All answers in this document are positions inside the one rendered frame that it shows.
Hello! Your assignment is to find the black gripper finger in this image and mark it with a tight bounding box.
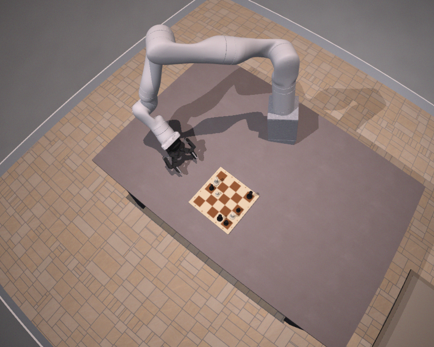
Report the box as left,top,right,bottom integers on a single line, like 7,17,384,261
163,152,182,173
179,137,197,159

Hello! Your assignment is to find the brown and cream chessboard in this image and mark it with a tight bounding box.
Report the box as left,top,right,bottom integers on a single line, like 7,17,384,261
189,167,259,234

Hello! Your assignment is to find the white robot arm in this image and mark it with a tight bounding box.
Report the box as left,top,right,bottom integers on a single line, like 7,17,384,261
132,24,300,150

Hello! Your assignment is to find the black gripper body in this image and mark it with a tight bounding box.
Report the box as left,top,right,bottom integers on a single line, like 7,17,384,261
166,138,185,158

